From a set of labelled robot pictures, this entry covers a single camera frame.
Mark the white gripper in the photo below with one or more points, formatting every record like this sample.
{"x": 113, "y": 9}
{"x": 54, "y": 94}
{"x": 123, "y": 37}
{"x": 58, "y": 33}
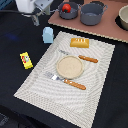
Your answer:
{"x": 29, "y": 6}

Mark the light blue milk carton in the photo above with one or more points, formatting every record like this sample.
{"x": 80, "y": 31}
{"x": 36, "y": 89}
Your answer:
{"x": 48, "y": 35}

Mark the red tomato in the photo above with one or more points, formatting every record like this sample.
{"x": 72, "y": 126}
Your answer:
{"x": 66, "y": 8}

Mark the yellow butter box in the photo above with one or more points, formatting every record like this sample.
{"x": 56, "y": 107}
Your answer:
{"x": 26, "y": 60}

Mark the left grey pot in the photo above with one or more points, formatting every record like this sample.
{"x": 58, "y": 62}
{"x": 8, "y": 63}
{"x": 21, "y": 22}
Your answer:
{"x": 72, "y": 14}

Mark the grey pot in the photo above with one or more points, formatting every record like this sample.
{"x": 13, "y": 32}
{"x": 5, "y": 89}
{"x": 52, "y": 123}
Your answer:
{"x": 91, "y": 14}
{"x": 72, "y": 14}

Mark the right grey pot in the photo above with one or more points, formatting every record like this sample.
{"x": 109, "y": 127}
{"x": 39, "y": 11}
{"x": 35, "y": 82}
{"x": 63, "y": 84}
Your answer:
{"x": 91, "y": 14}

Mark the round wooden plate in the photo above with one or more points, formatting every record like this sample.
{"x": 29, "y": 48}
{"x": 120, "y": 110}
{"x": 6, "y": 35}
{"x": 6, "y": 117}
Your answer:
{"x": 70, "y": 67}

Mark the beige bowl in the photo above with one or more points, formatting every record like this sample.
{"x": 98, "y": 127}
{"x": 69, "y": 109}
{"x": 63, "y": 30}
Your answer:
{"x": 123, "y": 14}

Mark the wooden handled fork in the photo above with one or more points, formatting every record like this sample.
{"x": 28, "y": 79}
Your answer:
{"x": 74, "y": 84}

